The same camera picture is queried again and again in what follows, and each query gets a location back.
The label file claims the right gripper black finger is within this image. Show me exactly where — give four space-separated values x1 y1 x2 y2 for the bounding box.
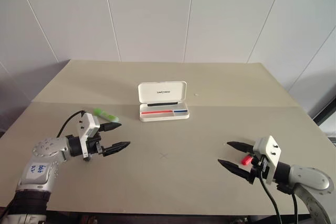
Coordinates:
226 141 255 154
217 158 253 183

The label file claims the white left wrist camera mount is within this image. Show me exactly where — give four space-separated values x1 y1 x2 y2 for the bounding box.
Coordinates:
77 113 101 159

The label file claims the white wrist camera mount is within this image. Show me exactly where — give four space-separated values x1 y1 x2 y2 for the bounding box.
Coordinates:
77 113 101 159
253 136 282 184

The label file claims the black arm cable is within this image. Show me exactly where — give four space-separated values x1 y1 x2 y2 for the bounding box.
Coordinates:
56 110 86 138
257 174 300 224

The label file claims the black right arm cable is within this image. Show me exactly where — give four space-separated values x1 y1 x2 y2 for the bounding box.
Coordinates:
257 174 300 224

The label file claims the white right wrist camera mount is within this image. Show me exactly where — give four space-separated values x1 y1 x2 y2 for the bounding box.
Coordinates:
253 136 282 184

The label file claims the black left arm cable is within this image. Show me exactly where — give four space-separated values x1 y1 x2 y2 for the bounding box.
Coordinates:
56 110 86 138

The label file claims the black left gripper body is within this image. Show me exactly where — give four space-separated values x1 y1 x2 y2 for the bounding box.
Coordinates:
86 129 106 161

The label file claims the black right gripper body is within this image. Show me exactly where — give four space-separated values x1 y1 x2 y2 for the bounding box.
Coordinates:
246 151 269 186

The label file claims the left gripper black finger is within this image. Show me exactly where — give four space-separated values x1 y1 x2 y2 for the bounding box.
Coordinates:
102 141 131 158
99 121 122 132

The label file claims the white label with blue writing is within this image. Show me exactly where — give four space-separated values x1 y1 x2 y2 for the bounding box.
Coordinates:
27 163 48 180

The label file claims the white Unitree pencil case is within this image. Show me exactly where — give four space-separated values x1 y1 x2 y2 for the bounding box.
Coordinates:
138 81 191 123

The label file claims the dark metal frame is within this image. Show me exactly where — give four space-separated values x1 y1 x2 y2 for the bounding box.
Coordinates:
313 100 336 141

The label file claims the green highlighter pen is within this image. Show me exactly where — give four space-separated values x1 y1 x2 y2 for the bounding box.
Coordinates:
93 107 121 123

